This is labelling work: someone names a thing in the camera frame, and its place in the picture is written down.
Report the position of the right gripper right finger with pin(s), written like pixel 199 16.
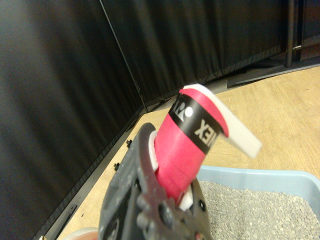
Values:
pixel 200 220

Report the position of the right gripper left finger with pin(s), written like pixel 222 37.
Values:
pixel 130 200

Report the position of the white bin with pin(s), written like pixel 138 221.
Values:
pixel 82 235

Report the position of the blue litter tray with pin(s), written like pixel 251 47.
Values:
pixel 262 212

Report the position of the curtain stand foot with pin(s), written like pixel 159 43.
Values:
pixel 275 71

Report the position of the curtain stand pole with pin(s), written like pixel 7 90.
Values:
pixel 289 32

